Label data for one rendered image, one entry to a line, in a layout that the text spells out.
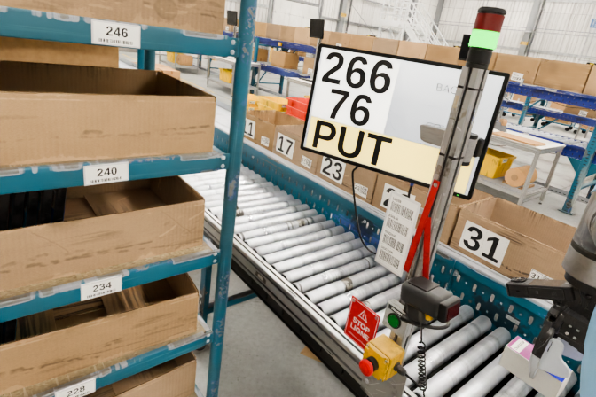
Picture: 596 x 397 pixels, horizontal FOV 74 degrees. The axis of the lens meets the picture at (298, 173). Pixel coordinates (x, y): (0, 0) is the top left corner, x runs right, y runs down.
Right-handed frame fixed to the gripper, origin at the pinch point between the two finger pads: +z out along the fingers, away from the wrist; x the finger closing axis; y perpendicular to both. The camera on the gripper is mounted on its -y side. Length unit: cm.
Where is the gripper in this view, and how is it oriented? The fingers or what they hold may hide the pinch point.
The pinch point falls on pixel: (537, 362)
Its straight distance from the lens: 93.8
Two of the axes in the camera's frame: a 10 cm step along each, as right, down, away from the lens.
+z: -1.5, 9.3, 3.3
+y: 6.2, 3.5, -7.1
